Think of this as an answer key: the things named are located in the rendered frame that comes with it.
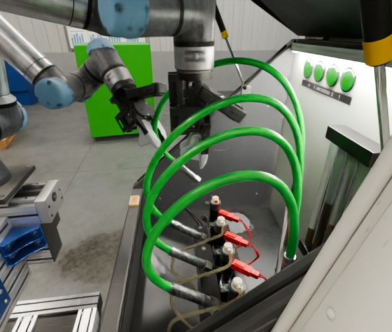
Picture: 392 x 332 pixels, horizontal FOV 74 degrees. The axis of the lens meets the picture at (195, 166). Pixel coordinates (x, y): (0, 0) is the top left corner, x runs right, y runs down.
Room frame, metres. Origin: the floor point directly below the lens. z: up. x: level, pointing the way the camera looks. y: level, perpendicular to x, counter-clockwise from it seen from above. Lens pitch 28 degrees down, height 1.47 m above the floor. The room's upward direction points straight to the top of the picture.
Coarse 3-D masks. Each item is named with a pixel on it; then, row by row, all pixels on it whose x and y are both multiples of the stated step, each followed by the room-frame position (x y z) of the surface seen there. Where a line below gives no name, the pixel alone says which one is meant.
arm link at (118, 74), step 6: (108, 72) 0.74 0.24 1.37; (114, 72) 0.74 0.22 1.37; (120, 72) 0.74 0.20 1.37; (126, 72) 0.75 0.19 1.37; (108, 78) 0.73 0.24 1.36; (114, 78) 0.73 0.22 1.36; (120, 78) 0.73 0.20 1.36; (126, 78) 0.74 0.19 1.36; (132, 78) 0.76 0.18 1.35; (108, 84) 0.73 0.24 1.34; (114, 84) 0.72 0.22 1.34
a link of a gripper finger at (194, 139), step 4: (192, 136) 0.50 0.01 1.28; (196, 136) 0.50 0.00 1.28; (200, 136) 0.50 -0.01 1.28; (192, 140) 0.50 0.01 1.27; (196, 140) 0.50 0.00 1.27; (200, 140) 0.50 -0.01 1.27; (192, 144) 0.50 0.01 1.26; (184, 148) 0.50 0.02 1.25; (188, 148) 0.50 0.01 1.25; (180, 152) 0.50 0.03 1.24; (200, 152) 0.50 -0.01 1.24; (196, 156) 0.51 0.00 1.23; (200, 156) 0.50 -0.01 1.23; (204, 156) 0.50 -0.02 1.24; (200, 160) 0.50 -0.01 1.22; (204, 160) 0.50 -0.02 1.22; (200, 164) 0.51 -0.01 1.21; (204, 164) 0.52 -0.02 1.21; (200, 168) 0.52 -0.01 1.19
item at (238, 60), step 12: (216, 60) 0.61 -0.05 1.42; (228, 60) 0.60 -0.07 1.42; (240, 60) 0.59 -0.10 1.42; (252, 60) 0.58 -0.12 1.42; (276, 72) 0.56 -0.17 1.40; (288, 84) 0.56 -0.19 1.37; (168, 96) 0.64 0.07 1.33; (156, 108) 0.65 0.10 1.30; (300, 108) 0.55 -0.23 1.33; (156, 120) 0.65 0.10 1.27; (300, 120) 0.54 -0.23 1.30; (156, 132) 0.65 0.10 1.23; (168, 156) 0.64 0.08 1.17
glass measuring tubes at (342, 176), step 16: (336, 128) 0.52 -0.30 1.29; (336, 144) 0.50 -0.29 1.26; (352, 144) 0.45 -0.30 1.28; (368, 144) 0.43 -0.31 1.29; (336, 160) 0.52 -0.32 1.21; (352, 160) 0.45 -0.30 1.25; (368, 160) 0.40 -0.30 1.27; (336, 176) 0.48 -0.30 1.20; (352, 176) 0.45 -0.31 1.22; (320, 192) 0.52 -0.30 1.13; (336, 192) 0.48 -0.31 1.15; (352, 192) 0.42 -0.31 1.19; (320, 208) 0.52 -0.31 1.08; (336, 208) 0.45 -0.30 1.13; (320, 224) 0.49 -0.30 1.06; (336, 224) 0.45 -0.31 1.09; (304, 240) 0.53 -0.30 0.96; (320, 240) 0.48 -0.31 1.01
